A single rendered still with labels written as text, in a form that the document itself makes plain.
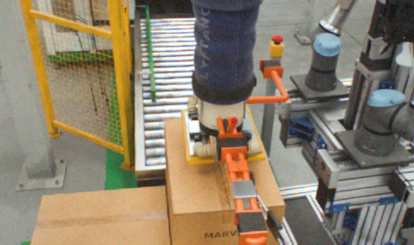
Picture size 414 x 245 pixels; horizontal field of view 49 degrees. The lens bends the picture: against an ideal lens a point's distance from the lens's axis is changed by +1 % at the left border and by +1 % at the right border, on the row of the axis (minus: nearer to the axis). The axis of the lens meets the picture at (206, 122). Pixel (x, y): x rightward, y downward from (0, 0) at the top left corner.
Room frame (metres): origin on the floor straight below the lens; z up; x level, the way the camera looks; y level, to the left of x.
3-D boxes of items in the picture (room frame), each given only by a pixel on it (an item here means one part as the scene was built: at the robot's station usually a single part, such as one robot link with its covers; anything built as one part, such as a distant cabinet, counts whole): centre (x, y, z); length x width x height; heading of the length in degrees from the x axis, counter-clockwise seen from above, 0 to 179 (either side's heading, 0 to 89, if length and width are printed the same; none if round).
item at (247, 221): (0.84, -0.12, 1.18); 0.08 x 0.07 x 0.05; 7
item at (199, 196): (1.44, -0.05, 0.74); 0.60 x 0.40 x 0.40; 8
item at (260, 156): (1.45, -0.15, 1.08); 0.34 x 0.10 x 0.05; 7
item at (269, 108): (2.44, -0.40, 0.50); 0.07 x 0.07 x 1.00; 8
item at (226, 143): (1.19, -0.09, 1.18); 0.10 x 0.08 x 0.06; 97
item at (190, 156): (1.42, 0.04, 1.08); 0.34 x 0.10 x 0.05; 7
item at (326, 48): (1.90, -0.54, 1.20); 0.13 x 0.12 x 0.14; 175
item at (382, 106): (1.41, -0.66, 1.20); 0.13 x 0.12 x 0.14; 39
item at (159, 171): (1.80, 0.01, 0.58); 0.70 x 0.03 x 0.06; 98
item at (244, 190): (0.97, -0.11, 1.17); 0.07 x 0.07 x 0.04; 7
